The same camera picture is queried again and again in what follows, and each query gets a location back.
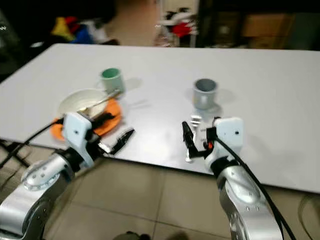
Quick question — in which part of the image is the orange plate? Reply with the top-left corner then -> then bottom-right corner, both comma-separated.
50,97 -> 124,141

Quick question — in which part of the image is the grey cup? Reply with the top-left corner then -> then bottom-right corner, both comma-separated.
193,78 -> 219,111

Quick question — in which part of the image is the white bowl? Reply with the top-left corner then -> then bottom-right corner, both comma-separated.
57,88 -> 111,121

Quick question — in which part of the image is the green cup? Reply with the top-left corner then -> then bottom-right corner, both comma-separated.
100,67 -> 125,94

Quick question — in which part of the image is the yellow red blue toy pile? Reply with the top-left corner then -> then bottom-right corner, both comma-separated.
50,16 -> 107,45

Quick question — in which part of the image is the dark cabinet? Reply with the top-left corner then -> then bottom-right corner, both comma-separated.
197,0 -> 320,50

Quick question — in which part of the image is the red and white toy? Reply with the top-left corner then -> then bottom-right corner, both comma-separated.
159,8 -> 199,47

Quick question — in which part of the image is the brown cardboard box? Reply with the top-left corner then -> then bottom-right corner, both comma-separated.
242,12 -> 297,49

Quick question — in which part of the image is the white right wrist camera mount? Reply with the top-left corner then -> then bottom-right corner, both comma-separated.
204,117 -> 245,171

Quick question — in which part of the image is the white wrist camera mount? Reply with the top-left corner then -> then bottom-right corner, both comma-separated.
62,112 -> 94,168
204,117 -> 245,171

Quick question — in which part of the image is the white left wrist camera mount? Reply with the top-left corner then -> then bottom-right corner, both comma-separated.
62,112 -> 94,168

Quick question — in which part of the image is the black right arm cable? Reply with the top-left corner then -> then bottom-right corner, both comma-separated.
216,137 -> 297,240

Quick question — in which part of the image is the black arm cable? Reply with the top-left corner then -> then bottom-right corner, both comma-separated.
216,137 -> 297,240
0,118 -> 65,167

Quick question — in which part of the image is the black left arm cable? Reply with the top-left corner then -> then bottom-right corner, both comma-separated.
0,118 -> 65,167

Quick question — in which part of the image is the black table frame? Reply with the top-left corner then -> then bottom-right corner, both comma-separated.
0,140 -> 23,153

